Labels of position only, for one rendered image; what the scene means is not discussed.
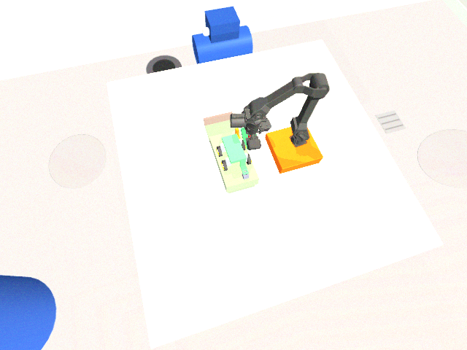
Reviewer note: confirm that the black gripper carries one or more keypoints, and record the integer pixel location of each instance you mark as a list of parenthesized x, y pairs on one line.
[(252, 142)]

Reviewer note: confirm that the green tray floor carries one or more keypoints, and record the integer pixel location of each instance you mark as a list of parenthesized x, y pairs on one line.
[(245, 136)]

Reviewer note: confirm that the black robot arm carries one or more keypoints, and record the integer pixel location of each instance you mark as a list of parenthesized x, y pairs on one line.
[(255, 112)]

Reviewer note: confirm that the green trolley with black wheels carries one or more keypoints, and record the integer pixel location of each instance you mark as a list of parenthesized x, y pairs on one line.
[(235, 150)]

